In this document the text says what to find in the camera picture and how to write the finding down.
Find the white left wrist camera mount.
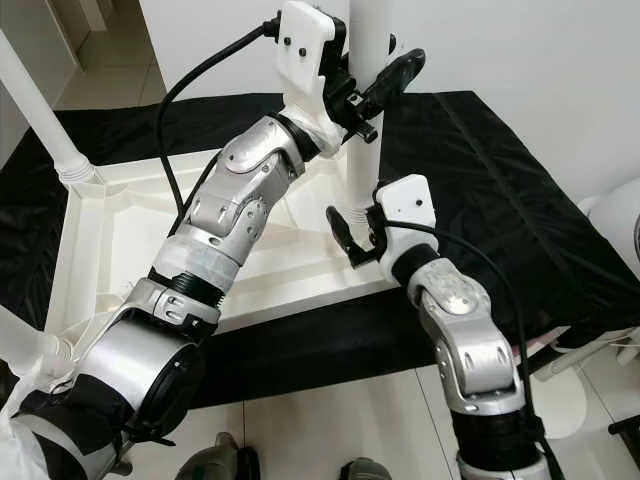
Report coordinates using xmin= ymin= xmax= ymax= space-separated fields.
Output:
xmin=277 ymin=0 xmax=352 ymax=137

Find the white round stand base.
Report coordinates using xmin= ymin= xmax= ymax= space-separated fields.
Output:
xmin=525 ymin=368 xmax=588 ymax=441

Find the black table cloth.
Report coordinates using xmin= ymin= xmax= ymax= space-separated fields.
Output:
xmin=0 ymin=88 xmax=640 ymax=413

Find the grey robot right leg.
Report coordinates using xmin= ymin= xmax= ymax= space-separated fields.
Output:
xmin=338 ymin=457 xmax=393 ymax=480

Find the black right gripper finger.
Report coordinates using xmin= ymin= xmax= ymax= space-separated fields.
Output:
xmin=325 ymin=204 xmax=371 ymax=269

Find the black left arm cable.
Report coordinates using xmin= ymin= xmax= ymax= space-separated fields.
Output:
xmin=154 ymin=14 xmax=282 ymax=227

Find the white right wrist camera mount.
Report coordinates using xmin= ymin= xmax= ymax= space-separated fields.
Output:
xmin=374 ymin=172 xmax=439 ymax=264

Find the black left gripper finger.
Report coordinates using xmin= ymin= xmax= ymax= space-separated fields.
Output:
xmin=360 ymin=48 xmax=425 ymax=109
xmin=322 ymin=12 xmax=353 ymax=96

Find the white plastic table top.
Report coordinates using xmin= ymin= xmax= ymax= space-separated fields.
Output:
xmin=44 ymin=143 xmax=407 ymax=337

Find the white plastic table leg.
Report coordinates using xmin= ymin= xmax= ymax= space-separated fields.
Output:
xmin=0 ymin=303 xmax=77 ymax=397
xmin=0 ymin=33 xmax=100 ymax=187
xmin=343 ymin=0 xmax=399 ymax=217

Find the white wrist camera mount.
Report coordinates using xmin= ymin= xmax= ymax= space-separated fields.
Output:
xmin=374 ymin=172 xmax=439 ymax=264
xmin=277 ymin=0 xmax=352 ymax=137

